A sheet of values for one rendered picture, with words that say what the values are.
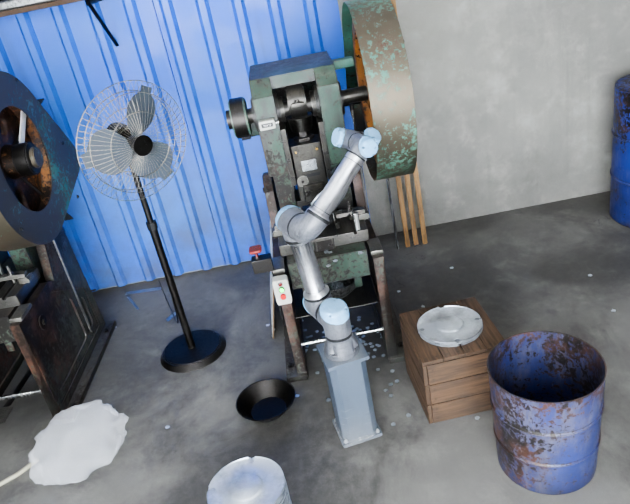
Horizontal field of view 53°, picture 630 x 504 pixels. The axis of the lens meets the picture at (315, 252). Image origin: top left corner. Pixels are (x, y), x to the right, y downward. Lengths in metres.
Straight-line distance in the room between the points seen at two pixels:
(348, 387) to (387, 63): 1.35
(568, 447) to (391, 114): 1.44
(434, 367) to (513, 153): 2.21
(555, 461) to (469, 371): 0.53
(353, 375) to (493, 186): 2.33
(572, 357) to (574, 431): 0.36
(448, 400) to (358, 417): 0.41
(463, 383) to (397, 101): 1.25
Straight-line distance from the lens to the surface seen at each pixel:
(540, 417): 2.43
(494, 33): 4.37
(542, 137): 4.66
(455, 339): 2.85
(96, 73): 4.26
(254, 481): 2.47
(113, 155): 3.13
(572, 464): 2.62
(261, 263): 3.02
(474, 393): 2.95
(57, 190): 3.53
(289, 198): 3.35
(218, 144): 4.25
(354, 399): 2.79
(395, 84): 2.65
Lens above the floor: 2.07
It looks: 27 degrees down
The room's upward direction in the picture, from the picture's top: 11 degrees counter-clockwise
